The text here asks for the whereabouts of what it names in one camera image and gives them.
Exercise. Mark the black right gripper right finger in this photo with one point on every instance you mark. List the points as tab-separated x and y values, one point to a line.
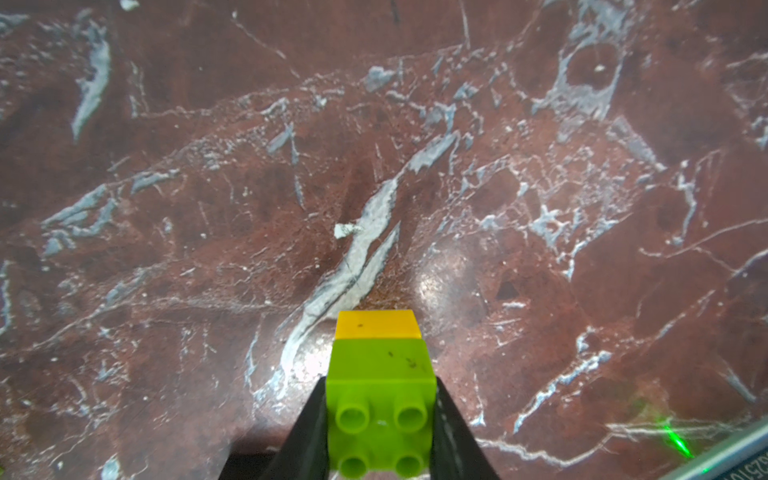
455	453

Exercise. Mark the aluminium right table rail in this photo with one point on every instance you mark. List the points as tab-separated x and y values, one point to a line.
742	456

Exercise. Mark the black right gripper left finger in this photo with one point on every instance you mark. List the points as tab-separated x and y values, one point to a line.
303	454

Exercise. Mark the green yellow lego brick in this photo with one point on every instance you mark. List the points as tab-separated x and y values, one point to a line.
380	395

